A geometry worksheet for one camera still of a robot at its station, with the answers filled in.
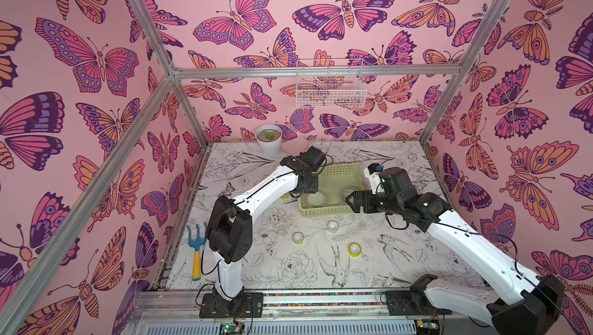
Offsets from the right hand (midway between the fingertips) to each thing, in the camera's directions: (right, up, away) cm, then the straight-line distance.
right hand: (353, 199), depth 76 cm
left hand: (-13, +3, +13) cm, 19 cm away
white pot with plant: (-33, +23, +34) cm, 52 cm away
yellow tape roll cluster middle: (-21, +3, -16) cm, 27 cm away
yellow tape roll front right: (+3, -20, +10) cm, 23 cm away
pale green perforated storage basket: (-3, +4, +30) cm, 31 cm away
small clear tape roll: (-5, -13, +15) cm, 20 cm away
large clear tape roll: (-11, -4, +23) cm, 25 cm away
